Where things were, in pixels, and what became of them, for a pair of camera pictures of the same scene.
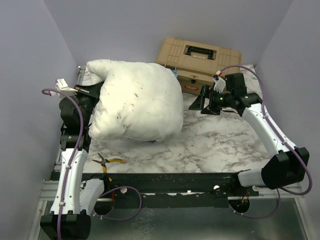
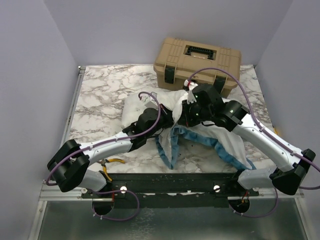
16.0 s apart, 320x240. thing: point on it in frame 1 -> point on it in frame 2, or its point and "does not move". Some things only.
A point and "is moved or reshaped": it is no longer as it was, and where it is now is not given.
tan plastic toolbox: (196, 64) does not move
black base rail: (168, 190) does not move
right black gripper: (206, 91) -> (188, 121)
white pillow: (137, 101) is moved or reshaped
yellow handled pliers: (103, 163) does not move
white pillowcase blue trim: (166, 104) -> (227, 142)
